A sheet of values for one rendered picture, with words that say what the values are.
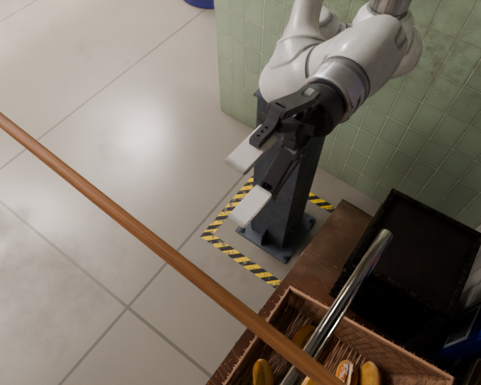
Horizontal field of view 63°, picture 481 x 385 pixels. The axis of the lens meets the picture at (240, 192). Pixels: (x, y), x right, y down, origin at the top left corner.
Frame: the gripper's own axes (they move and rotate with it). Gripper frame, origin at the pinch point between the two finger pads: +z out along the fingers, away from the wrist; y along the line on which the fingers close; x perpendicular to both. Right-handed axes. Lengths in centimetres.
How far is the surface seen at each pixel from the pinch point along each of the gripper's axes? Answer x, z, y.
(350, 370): -32, -12, 84
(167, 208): 82, -37, 148
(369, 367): -37, -16, 84
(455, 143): -23, -115, 85
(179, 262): 10.0, 6.5, 27.7
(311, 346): -18.4, 2.7, 30.9
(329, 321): -18.7, -3.0, 30.8
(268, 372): -14, 4, 83
